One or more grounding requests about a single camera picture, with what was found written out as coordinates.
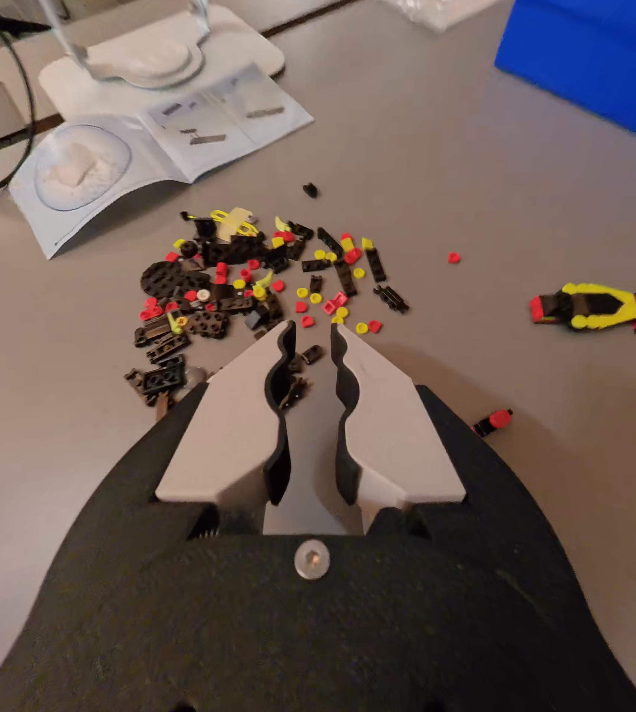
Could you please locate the blue plastic bin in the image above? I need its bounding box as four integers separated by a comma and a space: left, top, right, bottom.
494, 0, 636, 151

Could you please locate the red black rounded lego piece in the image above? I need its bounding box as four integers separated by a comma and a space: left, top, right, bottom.
471, 409, 514, 438

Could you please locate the pile of lego pieces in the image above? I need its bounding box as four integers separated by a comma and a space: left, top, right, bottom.
124, 206, 411, 409

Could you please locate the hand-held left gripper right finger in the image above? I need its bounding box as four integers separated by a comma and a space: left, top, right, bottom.
329, 323, 467, 529

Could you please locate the clear plastic bag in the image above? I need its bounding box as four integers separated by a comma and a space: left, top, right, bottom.
376, 0, 516, 33

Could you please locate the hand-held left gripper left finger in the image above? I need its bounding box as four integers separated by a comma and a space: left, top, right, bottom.
155, 320, 297, 508

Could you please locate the lego instruction booklet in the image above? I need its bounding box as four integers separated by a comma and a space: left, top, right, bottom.
9, 62, 315, 261

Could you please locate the yellow red lego car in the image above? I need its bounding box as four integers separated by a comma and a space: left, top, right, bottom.
529, 282, 636, 334

